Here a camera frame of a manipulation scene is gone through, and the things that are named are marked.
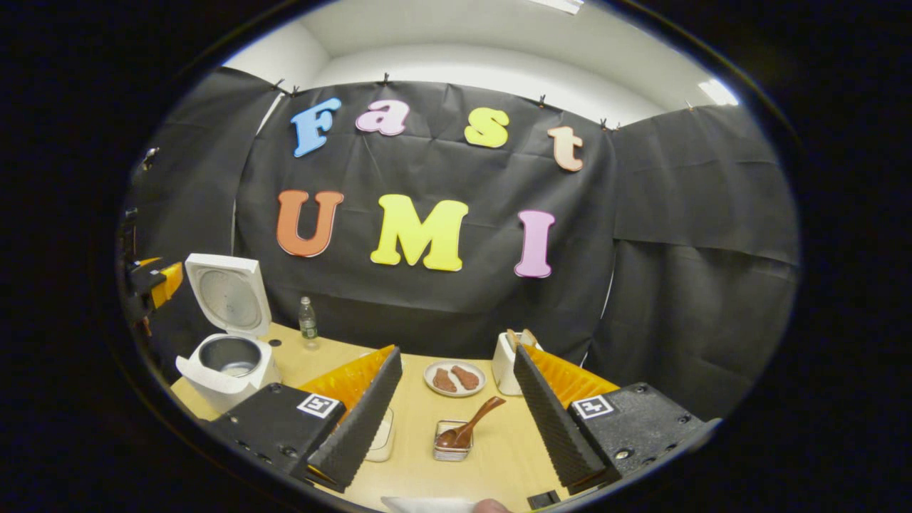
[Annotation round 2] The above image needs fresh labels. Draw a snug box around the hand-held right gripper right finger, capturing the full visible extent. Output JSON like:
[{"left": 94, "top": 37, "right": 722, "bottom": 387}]
[{"left": 513, "top": 343, "right": 713, "bottom": 496}]

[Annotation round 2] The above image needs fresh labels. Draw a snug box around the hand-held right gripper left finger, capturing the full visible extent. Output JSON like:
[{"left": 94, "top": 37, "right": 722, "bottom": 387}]
[{"left": 203, "top": 346, "right": 403, "bottom": 494}]

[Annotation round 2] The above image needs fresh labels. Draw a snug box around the white rice cooker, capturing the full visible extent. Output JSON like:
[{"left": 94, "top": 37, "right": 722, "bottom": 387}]
[{"left": 175, "top": 253, "right": 282, "bottom": 414}]

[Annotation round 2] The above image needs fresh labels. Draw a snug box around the brown wooden spoon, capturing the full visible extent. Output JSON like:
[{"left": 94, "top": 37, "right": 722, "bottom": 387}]
[{"left": 435, "top": 396, "right": 507, "bottom": 450}]

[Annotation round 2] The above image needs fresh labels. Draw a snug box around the metal wire chopstick holder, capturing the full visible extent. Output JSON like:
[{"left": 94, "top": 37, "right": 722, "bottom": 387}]
[{"left": 433, "top": 420, "right": 473, "bottom": 462}]

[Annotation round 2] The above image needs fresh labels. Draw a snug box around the white toaster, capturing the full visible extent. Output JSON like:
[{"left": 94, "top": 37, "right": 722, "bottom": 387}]
[{"left": 492, "top": 331, "right": 542, "bottom": 397}]

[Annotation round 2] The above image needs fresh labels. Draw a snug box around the white round plate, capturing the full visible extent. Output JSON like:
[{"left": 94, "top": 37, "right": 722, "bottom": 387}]
[{"left": 423, "top": 360, "right": 487, "bottom": 398}]

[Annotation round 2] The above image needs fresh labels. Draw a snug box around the white cloth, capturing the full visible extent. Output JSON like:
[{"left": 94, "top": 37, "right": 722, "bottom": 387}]
[{"left": 381, "top": 495, "right": 477, "bottom": 513}]

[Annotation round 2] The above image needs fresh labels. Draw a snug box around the clear plastic water bottle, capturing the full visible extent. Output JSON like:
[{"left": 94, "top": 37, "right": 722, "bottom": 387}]
[{"left": 298, "top": 296, "right": 319, "bottom": 350}]

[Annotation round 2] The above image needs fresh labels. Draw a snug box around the black backdrop cloth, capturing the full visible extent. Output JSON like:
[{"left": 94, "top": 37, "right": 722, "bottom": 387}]
[{"left": 118, "top": 68, "right": 800, "bottom": 421}]

